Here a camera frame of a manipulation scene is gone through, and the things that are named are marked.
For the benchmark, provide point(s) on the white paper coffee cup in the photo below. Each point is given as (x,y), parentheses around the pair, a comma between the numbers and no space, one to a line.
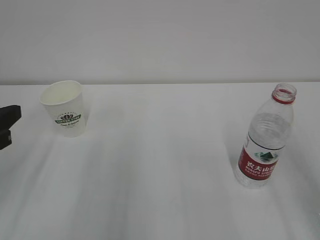
(63,102)

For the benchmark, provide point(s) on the clear Nongfu Spring water bottle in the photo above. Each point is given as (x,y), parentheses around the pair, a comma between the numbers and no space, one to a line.
(267,136)

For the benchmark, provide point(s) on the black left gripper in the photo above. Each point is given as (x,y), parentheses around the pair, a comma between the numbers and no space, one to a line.
(9,115)

